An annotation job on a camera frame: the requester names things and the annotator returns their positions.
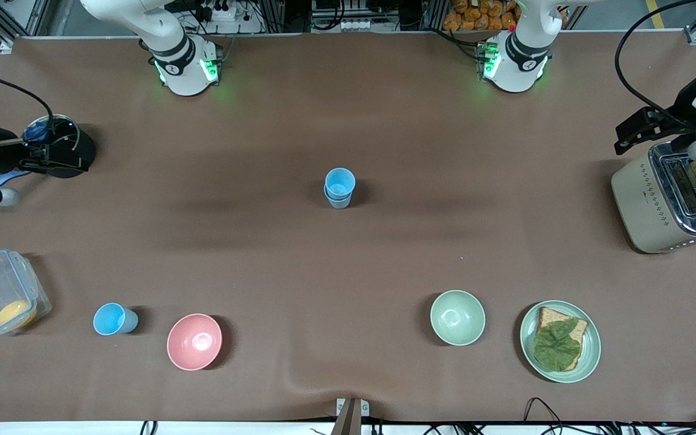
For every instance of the pink bowl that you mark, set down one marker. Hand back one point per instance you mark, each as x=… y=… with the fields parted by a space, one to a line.
x=194 y=341

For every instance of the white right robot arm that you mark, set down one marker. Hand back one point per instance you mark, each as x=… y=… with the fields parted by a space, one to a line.
x=173 y=54

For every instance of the green bowl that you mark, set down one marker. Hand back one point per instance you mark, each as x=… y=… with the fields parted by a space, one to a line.
x=457 y=317

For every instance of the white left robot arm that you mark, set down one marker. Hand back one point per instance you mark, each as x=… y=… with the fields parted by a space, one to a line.
x=520 y=60

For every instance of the green plate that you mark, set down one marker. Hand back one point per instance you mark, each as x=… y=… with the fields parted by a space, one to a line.
x=592 y=350

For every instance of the metal table edge bracket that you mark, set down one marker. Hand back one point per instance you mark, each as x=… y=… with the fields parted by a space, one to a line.
x=351 y=417

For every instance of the yellow round fruit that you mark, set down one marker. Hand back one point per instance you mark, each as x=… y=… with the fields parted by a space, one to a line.
x=14 y=313

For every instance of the green lettuce leaf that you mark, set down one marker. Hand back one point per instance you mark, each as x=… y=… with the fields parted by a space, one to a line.
x=556 y=347

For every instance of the brown bread slice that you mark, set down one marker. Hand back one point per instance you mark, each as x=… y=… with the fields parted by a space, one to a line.
x=550 y=315

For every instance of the beige metal toaster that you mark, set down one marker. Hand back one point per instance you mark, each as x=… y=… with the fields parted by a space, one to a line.
x=638 y=205

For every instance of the glass lid with blue knob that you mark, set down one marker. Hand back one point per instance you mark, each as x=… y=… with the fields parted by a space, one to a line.
x=37 y=131

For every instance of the orange packaged snacks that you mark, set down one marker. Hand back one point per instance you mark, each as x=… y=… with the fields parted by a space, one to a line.
x=481 y=15

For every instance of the blue plastic cup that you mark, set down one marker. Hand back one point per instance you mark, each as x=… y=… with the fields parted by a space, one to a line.
x=339 y=204
x=340 y=181
x=109 y=319

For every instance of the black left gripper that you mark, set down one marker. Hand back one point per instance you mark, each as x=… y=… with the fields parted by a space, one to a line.
x=678 y=120

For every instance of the white power strip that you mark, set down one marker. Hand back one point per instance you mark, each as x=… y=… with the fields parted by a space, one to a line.
x=357 y=25
x=221 y=12

